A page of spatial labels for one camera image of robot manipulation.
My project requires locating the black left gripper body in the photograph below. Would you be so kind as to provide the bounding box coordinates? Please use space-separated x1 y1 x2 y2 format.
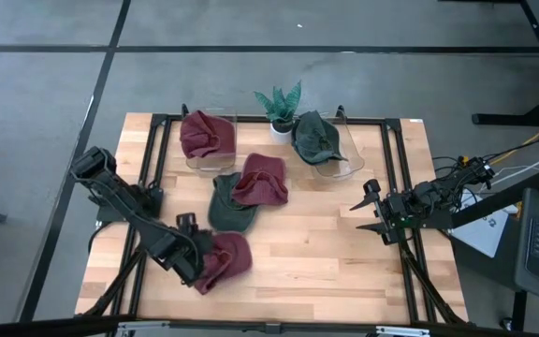
154 227 208 287

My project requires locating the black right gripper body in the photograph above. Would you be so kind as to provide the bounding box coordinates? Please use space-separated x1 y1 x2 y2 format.
376 190 415 245

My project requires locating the dark red baseball cap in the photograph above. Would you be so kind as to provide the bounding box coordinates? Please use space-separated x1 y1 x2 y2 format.
231 153 290 207
193 231 255 296
179 110 237 160

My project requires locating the clear plastic bin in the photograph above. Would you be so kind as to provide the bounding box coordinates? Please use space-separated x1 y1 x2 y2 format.
309 111 366 180
184 107 238 172

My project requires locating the black side desk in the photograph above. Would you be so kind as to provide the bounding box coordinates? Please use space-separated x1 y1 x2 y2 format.
450 170 539 331

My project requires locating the green plant in white pot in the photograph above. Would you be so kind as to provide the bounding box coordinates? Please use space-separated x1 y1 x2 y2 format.
254 79 303 145

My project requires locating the black rig crossbar with brackets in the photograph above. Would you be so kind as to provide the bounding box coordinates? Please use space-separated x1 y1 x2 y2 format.
0 314 539 337

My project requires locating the black floor stand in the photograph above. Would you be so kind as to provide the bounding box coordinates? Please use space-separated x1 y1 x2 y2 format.
437 0 539 127

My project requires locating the black aluminium table frame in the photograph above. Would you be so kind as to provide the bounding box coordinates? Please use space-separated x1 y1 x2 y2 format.
80 103 470 329

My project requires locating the yellow cable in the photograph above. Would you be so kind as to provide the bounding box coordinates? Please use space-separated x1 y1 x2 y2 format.
496 125 539 165

